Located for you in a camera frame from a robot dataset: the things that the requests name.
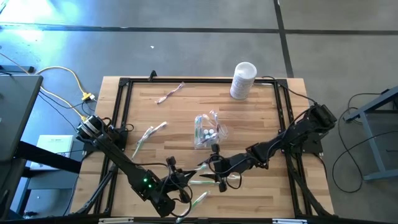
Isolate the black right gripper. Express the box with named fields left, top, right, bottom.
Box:
left=198, top=143, right=249, bottom=193

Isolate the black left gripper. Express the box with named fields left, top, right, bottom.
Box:
left=164, top=156, right=198, bottom=205

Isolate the clear acrylic organizer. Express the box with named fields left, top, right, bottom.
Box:
left=193, top=109, right=229, bottom=151

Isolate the white cylindrical container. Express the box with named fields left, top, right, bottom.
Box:
left=229, top=61, right=258, bottom=101

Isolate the white box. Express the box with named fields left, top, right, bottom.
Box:
left=30, top=134, right=75, bottom=171

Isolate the blue-grey metal cart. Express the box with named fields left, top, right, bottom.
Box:
left=343, top=86, right=398, bottom=182

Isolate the black workstation desk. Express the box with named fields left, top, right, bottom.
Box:
left=0, top=73, right=82, bottom=218

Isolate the black power strip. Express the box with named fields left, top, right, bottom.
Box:
left=0, top=65, right=35, bottom=74

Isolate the white bracket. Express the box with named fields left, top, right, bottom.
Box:
left=272, top=218, right=308, bottom=224
left=98, top=217, right=134, bottom=224

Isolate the black aluminium table frame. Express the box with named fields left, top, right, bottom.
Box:
left=74, top=77, right=334, bottom=224

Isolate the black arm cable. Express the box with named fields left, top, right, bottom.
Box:
left=261, top=75, right=317, bottom=106

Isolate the black floor cable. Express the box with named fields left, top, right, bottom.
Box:
left=331, top=129, right=398, bottom=194

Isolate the yellow cable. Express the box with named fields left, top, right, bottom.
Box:
left=34, top=65, right=96, bottom=121

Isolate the thin orange cable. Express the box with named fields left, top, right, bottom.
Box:
left=0, top=52, right=30, bottom=75

